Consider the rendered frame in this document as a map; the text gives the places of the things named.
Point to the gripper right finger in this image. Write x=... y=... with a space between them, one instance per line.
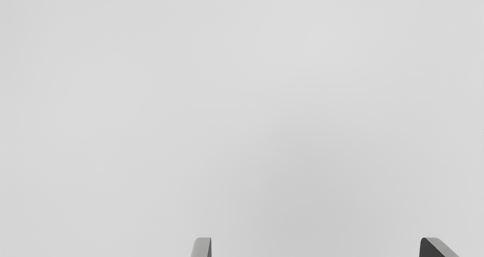
x=431 y=250

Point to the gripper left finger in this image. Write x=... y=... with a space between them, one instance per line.
x=202 y=248

